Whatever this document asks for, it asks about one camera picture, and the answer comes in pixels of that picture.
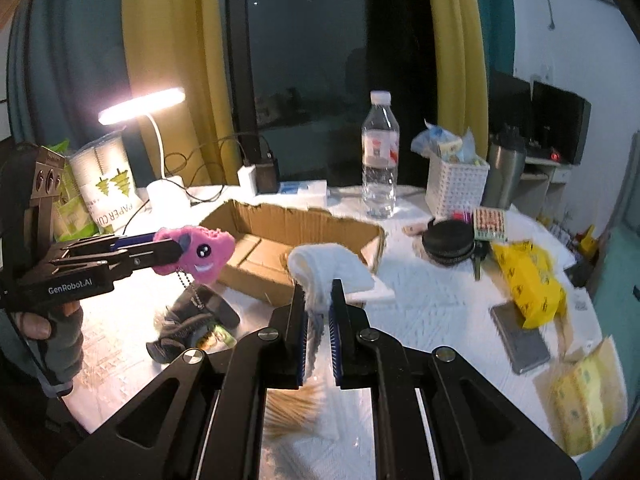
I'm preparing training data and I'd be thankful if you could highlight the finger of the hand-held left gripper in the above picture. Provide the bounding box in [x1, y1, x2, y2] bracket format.
[67, 232, 160, 253]
[50, 239, 184, 281]

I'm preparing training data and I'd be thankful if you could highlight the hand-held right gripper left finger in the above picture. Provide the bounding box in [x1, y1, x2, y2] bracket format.
[50, 283, 307, 480]

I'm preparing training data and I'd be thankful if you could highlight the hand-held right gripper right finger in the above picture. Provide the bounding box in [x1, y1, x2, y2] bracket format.
[330, 279, 582, 480]

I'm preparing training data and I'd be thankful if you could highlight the pink plush keychain toy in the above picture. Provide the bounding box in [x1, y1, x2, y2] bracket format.
[152, 226, 236, 311]

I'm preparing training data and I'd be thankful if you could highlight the cardboard box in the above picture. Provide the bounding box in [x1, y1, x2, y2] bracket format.
[199, 199, 387, 306]

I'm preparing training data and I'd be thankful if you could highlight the person's left hand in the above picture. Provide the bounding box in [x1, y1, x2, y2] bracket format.
[10, 301, 87, 397]

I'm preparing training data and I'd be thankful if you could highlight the paper cup stack packet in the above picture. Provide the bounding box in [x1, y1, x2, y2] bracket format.
[67, 130, 139, 234]

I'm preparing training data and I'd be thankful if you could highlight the green snack bag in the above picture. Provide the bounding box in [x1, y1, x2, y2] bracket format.
[40, 140, 99, 242]

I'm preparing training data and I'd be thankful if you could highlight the grey plush toy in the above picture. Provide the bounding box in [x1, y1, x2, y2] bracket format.
[146, 287, 241, 364]

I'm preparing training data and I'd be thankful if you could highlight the small green wrapper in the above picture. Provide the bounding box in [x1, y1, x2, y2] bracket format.
[200, 325, 236, 349]

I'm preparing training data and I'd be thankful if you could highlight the white charger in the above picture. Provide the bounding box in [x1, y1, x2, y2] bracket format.
[238, 162, 258, 194]

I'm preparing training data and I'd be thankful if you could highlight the white desk lamp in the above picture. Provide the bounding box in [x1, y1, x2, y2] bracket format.
[97, 87, 191, 211]

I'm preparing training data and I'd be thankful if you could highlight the black power adapter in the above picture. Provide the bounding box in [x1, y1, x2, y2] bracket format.
[255, 157, 280, 194]

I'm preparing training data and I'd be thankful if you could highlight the black round zip case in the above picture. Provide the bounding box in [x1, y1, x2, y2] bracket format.
[422, 219, 476, 264]

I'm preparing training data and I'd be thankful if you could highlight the white and blue flat box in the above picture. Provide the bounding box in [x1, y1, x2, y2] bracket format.
[277, 180, 329, 199]

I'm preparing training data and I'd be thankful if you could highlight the black key fob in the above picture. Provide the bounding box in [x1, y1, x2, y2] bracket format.
[472, 240, 494, 281]

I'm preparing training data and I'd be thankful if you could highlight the clear water bottle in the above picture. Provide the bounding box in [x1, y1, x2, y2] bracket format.
[361, 90, 401, 220]

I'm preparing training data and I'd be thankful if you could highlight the grey smartphone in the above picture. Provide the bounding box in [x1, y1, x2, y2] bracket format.
[489, 301, 551, 375]

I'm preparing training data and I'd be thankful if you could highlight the colourful small box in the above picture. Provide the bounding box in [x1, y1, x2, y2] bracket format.
[472, 207, 509, 242]

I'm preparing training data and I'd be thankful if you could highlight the white woven basket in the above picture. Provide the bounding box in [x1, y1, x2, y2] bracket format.
[426, 152, 491, 224]

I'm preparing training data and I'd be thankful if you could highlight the teal curtain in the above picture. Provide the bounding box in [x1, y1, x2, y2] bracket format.
[7, 0, 132, 147]
[472, 0, 516, 77]

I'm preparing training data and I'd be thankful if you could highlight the yellow plastic bag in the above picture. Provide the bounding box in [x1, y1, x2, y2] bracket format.
[490, 240, 567, 330]

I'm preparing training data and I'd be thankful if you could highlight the yellow curtain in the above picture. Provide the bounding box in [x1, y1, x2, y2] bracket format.
[422, 0, 494, 147]
[121, 0, 241, 187]

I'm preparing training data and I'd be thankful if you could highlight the snack packets bundle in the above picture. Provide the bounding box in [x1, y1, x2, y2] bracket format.
[411, 120, 489, 166]

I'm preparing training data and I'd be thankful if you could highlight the steel thermos bottle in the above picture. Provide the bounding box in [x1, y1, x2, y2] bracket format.
[482, 127, 527, 211]

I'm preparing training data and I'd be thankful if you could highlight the yellow tissue pack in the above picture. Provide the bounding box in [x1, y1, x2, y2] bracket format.
[532, 337, 629, 457]

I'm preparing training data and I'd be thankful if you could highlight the white shelf unit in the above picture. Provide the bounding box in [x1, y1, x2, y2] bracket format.
[515, 156, 572, 212]

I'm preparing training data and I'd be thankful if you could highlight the black monitor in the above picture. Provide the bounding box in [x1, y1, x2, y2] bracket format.
[487, 70, 592, 166]

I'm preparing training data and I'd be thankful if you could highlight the black cable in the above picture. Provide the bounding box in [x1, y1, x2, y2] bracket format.
[135, 131, 275, 221]

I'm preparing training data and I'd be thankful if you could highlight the black window frame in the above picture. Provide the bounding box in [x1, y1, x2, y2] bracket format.
[225, 0, 439, 187]

